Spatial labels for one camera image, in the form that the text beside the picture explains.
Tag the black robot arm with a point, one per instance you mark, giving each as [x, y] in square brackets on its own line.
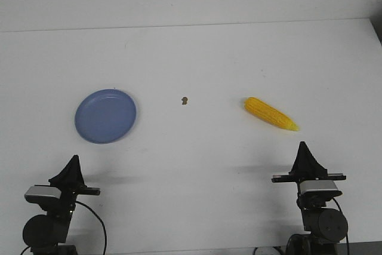
[326, 223]
[46, 233]

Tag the blue round plate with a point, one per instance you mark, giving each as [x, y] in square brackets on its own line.
[105, 116]

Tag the yellow corn cob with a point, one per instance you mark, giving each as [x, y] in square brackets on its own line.
[269, 114]

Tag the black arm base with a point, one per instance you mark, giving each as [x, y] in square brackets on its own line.
[307, 244]
[52, 250]

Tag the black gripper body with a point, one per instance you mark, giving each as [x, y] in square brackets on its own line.
[308, 202]
[65, 205]

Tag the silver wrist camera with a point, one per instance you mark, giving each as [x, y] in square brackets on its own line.
[322, 188]
[39, 194]

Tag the small brown table chip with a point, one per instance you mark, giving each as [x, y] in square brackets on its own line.
[184, 100]

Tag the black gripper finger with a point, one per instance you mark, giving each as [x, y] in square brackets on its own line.
[66, 177]
[78, 173]
[297, 165]
[312, 165]

